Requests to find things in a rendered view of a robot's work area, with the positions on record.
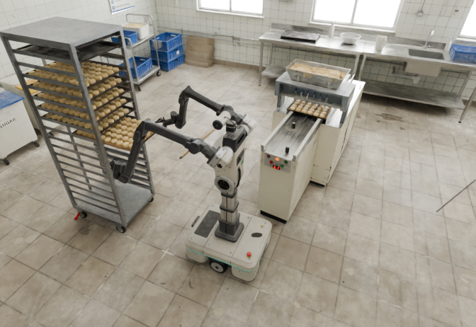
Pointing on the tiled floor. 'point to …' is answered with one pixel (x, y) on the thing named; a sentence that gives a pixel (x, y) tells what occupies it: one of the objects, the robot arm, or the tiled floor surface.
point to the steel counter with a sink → (434, 54)
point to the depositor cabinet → (326, 136)
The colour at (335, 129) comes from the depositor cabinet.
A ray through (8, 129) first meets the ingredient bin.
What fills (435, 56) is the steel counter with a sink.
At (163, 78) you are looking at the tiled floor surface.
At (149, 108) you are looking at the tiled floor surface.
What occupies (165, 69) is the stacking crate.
